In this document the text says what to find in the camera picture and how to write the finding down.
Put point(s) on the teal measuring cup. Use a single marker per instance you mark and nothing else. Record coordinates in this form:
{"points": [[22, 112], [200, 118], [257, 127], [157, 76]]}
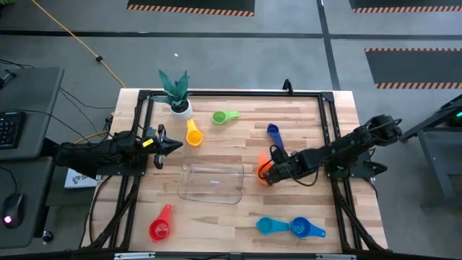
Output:
{"points": [[267, 226]]}

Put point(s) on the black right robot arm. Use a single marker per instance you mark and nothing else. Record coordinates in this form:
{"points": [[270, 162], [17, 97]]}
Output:
{"points": [[343, 146]]}

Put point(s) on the black desk clamp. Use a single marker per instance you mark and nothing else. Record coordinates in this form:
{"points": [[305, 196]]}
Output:
{"points": [[7, 77]]}

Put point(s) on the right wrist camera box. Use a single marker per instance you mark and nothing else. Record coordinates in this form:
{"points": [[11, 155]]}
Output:
{"points": [[279, 155]]}

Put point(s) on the black camera mount hook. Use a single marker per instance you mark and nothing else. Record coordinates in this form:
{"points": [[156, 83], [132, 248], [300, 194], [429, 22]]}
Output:
{"points": [[287, 86]]}

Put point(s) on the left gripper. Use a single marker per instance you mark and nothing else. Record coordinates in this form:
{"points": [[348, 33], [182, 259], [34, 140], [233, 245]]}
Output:
{"points": [[161, 148]]}

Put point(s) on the black round knob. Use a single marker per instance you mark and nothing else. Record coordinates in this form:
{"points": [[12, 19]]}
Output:
{"points": [[47, 236]]}

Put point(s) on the artificial plant in white pot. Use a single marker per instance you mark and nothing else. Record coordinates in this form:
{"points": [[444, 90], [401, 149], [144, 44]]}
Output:
{"points": [[180, 112]]}

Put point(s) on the black keyboard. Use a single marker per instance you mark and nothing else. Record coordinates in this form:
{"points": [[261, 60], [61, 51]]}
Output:
{"points": [[11, 130]]}

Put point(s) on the red measuring cup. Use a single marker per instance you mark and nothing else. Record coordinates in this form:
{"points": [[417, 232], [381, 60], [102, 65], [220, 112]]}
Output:
{"points": [[159, 229]]}

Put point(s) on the black computer with green lights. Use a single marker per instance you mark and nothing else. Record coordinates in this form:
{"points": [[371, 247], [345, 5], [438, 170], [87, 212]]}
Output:
{"points": [[455, 119]]}

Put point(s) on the black hazard-striped floor mat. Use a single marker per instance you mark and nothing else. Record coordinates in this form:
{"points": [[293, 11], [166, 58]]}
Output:
{"points": [[404, 3], [187, 3], [415, 66]]}

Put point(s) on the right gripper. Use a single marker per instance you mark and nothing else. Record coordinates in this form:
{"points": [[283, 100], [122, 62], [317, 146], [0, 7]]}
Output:
{"points": [[294, 164]]}

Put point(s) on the green measuring cup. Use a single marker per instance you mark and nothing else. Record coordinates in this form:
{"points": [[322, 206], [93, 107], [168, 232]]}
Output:
{"points": [[219, 117]]}

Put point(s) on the small dark blue measuring cup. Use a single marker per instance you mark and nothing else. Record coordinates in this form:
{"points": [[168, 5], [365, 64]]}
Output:
{"points": [[273, 130]]}

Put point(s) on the orange measuring cup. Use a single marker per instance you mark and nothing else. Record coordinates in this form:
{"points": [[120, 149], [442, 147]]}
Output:
{"points": [[262, 160]]}

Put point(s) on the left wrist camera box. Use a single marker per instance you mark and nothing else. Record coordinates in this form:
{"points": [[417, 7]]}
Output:
{"points": [[151, 133]]}

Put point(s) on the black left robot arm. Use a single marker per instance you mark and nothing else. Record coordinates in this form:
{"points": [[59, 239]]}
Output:
{"points": [[94, 153]]}

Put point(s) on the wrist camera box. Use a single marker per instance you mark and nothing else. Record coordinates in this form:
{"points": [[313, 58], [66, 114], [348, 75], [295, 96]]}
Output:
{"points": [[279, 155], [151, 133]]}

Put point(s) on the grey desk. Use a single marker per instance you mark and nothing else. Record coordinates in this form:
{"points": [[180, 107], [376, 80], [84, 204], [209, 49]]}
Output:
{"points": [[32, 94]]}

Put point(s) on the black computer mouse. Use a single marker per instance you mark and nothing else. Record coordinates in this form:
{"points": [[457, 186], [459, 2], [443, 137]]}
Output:
{"points": [[12, 211]]}

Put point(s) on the large blue measuring cup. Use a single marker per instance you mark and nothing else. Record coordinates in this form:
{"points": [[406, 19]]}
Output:
{"points": [[300, 227]]}

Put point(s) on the silver metal bracket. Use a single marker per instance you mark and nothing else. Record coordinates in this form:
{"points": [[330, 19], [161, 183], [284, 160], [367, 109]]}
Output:
{"points": [[133, 256], [335, 257]]}

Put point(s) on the clear plastic basket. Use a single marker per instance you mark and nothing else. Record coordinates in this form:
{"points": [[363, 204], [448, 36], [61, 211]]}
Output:
{"points": [[211, 182]]}

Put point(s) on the yellow measuring cup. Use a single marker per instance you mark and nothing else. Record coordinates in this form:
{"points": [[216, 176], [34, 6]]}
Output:
{"points": [[194, 138]]}

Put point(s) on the green foliage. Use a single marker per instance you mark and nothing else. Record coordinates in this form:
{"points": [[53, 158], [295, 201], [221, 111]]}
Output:
{"points": [[6, 1]]}

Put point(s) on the white printed box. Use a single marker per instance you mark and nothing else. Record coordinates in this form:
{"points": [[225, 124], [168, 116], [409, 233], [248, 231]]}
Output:
{"points": [[77, 178]]}

